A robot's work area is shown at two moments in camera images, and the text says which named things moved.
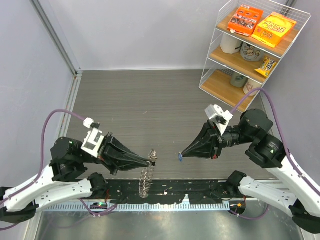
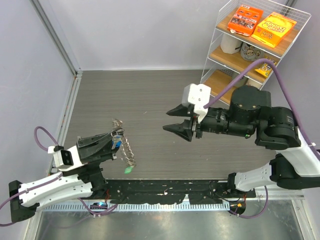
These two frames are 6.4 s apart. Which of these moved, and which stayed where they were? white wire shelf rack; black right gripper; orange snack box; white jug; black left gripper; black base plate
Moved: black left gripper; black right gripper
Stayed: orange snack box; white jug; black base plate; white wire shelf rack
